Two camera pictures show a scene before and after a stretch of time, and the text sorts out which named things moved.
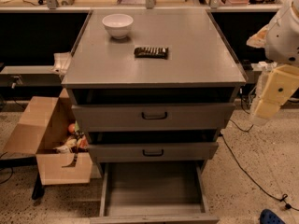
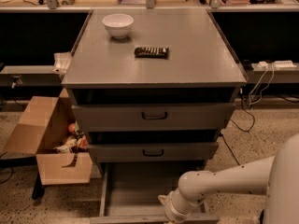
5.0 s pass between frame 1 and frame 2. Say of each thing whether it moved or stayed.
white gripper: moved
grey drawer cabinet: stayed
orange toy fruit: stayed
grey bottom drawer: stayed
